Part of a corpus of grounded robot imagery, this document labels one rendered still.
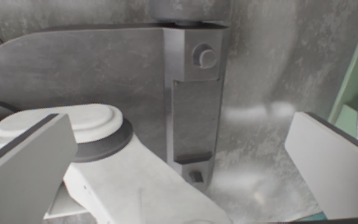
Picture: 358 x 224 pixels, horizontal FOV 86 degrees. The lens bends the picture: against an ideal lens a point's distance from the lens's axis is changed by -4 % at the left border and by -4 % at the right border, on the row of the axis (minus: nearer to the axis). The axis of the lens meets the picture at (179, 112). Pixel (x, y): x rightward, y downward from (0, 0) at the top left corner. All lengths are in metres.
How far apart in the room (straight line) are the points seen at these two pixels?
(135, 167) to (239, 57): 0.53
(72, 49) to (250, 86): 0.59
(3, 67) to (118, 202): 0.36
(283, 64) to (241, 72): 0.17
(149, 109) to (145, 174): 0.23
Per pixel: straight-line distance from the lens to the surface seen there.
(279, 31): 0.79
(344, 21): 0.98
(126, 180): 0.31
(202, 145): 0.57
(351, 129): 1.14
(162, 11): 0.45
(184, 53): 0.42
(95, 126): 0.35
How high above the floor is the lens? 0.61
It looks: 59 degrees down
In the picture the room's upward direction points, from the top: 154 degrees clockwise
